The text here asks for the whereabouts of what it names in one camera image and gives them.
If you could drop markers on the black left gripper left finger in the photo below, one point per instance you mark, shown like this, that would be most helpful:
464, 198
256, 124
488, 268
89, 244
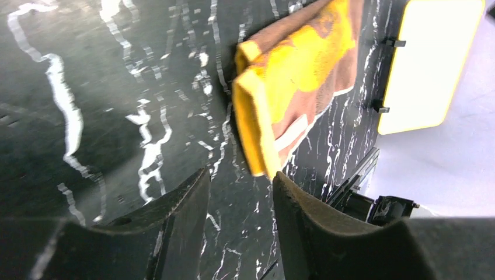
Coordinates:
161, 240

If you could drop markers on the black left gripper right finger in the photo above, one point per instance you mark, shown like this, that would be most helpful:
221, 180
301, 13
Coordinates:
320, 242

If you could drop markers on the orange patterned towel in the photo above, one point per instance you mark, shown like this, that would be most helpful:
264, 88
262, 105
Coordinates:
287, 75

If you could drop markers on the wood framed whiteboard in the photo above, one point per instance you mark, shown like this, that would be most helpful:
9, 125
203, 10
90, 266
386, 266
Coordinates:
429, 55

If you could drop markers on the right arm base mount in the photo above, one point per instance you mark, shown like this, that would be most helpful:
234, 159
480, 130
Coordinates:
379, 212

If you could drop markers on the aluminium rail frame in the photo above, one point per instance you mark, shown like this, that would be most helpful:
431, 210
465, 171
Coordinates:
358, 183

